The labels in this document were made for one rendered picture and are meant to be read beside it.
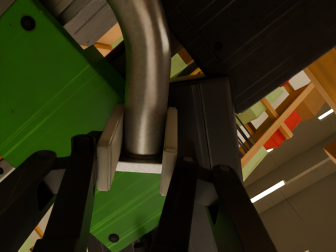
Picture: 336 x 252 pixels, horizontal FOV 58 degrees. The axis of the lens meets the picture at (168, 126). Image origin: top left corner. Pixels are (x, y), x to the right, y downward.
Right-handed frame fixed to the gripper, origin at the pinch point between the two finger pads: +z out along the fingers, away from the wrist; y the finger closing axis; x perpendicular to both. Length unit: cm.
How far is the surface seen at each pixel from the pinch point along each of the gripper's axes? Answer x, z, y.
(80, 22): 1, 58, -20
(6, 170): -14.0, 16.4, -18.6
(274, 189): -319, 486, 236
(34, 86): 1.8, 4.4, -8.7
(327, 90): -12, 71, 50
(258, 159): -142, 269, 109
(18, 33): 5.5, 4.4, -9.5
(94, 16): 3, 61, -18
